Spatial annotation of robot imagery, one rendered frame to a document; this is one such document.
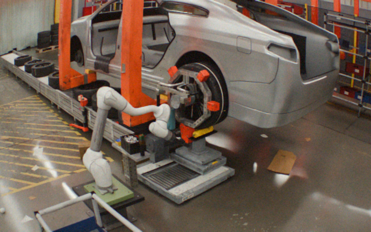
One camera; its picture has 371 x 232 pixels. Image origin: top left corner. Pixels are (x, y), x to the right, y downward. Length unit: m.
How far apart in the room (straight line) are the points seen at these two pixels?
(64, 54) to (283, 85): 3.38
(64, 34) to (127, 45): 1.90
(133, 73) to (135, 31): 0.44
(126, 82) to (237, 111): 1.13
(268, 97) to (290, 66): 0.36
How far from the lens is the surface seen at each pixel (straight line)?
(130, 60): 3.49
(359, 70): 6.31
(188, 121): 3.56
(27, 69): 8.42
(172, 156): 3.93
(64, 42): 5.17
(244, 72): 3.15
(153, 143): 3.72
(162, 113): 3.07
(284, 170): 4.02
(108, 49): 5.63
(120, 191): 2.92
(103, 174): 2.81
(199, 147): 3.77
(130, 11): 3.42
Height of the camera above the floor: 1.94
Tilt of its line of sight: 21 degrees down
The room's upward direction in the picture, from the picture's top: 1 degrees clockwise
